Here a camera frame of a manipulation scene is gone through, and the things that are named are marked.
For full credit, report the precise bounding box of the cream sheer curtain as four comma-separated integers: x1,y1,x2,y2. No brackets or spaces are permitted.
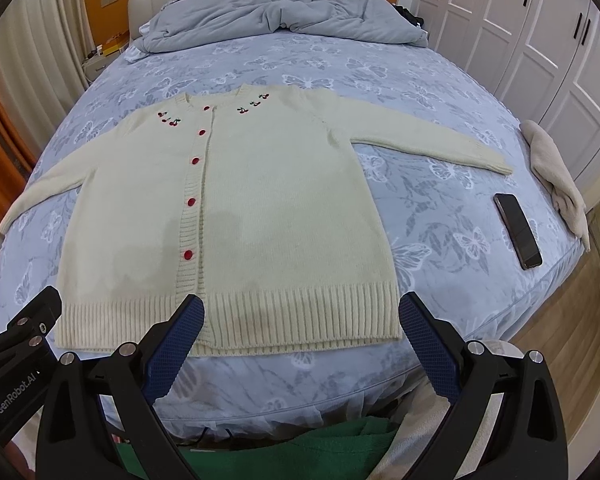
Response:
0,0,100,281

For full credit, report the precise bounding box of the white wardrobe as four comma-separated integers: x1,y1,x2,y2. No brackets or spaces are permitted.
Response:
413,0,600,194

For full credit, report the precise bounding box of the blue butterfly bed sheet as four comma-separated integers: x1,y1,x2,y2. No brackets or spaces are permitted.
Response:
0,27,586,443

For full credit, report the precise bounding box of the green garment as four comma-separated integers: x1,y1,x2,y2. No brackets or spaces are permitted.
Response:
111,416,399,480

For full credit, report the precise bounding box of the beige folded cloth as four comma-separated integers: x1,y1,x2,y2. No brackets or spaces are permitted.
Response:
520,119,591,252

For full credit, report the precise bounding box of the white bedside table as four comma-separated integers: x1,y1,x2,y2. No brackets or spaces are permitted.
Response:
82,30,130,84

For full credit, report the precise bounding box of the dark clutter right nightstand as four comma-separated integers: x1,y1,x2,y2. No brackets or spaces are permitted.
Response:
393,4,425,28

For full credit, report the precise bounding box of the grey crumpled duvet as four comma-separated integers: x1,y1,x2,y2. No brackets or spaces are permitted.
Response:
132,0,428,56

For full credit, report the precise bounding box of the cream knit cardigan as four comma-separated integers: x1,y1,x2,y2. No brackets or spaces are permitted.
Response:
0,84,510,356

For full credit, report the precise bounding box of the black smartphone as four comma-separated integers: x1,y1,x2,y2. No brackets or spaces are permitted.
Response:
493,193,543,270

